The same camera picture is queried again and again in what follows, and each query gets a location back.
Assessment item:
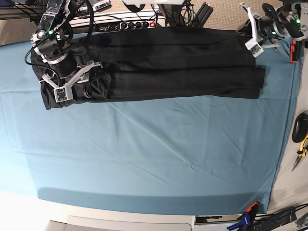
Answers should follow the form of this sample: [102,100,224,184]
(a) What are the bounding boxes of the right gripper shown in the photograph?
[40,55,103,99]

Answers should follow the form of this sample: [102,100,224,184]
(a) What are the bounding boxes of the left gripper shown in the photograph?
[236,2,281,49]

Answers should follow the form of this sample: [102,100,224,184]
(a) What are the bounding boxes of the black T-shirt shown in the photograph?
[40,27,265,109]

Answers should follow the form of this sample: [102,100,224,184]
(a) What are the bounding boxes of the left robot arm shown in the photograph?
[236,0,308,59]

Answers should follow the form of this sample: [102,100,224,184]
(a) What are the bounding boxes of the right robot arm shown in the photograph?
[30,0,102,103]

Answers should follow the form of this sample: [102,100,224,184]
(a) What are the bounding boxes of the orange black clamp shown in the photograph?
[290,39,303,63]

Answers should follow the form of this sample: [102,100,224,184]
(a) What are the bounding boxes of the white power strip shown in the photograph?
[69,14,169,32]

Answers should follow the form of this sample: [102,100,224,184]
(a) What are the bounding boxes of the black computer mouse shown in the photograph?
[292,113,308,143]

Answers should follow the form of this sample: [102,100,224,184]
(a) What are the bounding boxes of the teal table cloth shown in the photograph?
[0,40,303,215]

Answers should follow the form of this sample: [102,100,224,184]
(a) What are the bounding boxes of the orange blue spring clamp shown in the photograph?
[227,201,260,231]

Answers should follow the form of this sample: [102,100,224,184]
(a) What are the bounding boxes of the black plastic bag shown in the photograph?
[247,207,297,231]

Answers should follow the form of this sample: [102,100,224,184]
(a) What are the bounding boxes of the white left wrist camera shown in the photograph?
[245,39,264,58]

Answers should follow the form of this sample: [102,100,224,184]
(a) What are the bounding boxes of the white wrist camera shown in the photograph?
[245,39,264,58]
[53,86,73,103]

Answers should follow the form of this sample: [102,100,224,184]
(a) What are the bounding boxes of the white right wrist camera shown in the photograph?
[53,86,73,103]

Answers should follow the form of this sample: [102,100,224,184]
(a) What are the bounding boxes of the black aluminium extrusion frame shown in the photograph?
[189,2,213,28]

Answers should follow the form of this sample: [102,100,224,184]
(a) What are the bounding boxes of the yellow handled pliers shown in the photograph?
[292,135,308,171]

